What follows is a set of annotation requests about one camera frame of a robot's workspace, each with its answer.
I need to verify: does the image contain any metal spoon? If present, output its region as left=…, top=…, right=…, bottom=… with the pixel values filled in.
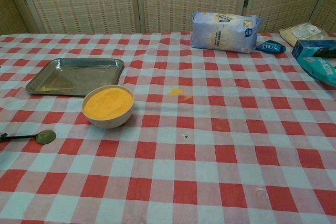
left=0, top=129, right=57, bottom=145

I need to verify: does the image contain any yellow bowl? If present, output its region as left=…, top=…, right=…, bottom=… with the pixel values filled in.
left=82, top=85, right=135, bottom=130

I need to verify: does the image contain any rectangular steel tray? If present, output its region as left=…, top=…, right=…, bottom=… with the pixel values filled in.
left=25, top=57, right=125, bottom=97

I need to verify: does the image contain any spilled yellow powder patch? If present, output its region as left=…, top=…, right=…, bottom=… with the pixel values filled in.
left=167, top=88, right=193, bottom=102

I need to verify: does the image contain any red white checkered tablecloth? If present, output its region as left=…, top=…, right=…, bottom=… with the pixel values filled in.
left=0, top=31, right=336, bottom=224

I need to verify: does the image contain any pale blue flour bag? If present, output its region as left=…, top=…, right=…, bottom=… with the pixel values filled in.
left=191, top=10, right=267, bottom=54

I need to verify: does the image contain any small blue snack packet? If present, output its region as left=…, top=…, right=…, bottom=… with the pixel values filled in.
left=255, top=40, right=287, bottom=54

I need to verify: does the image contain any woven folding screen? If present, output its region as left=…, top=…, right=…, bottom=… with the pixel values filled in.
left=0, top=0, right=336, bottom=37

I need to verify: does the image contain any clear bag of beige food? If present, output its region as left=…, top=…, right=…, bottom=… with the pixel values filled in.
left=279, top=22, right=330, bottom=48

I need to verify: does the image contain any blue cookie box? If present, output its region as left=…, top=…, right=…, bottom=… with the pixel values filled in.
left=291, top=39, right=336, bottom=59

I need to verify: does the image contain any teal snack bag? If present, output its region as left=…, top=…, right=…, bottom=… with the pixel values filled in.
left=297, top=56, right=336, bottom=87

